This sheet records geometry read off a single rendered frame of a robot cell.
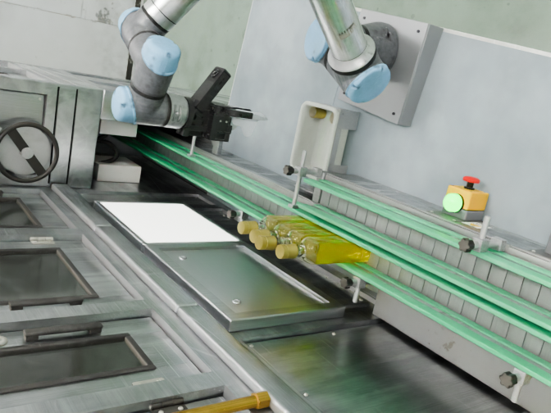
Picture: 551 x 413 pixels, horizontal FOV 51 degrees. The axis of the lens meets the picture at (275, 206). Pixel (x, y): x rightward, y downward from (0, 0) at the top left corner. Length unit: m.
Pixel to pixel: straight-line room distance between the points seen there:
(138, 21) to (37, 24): 3.68
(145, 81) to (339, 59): 0.46
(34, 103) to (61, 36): 2.87
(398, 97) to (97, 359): 0.99
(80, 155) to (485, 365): 1.55
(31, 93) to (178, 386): 1.37
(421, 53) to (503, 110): 0.27
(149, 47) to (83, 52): 3.88
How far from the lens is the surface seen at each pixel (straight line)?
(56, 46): 5.01
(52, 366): 1.13
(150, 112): 1.25
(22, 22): 4.94
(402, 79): 1.60
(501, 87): 1.48
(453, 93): 1.56
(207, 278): 1.47
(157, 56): 1.19
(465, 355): 1.38
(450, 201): 1.40
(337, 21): 1.30
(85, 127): 2.21
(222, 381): 1.10
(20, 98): 2.16
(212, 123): 1.33
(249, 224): 1.49
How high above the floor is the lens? 1.98
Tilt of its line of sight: 37 degrees down
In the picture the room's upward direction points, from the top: 89 degrees counter-clockwise
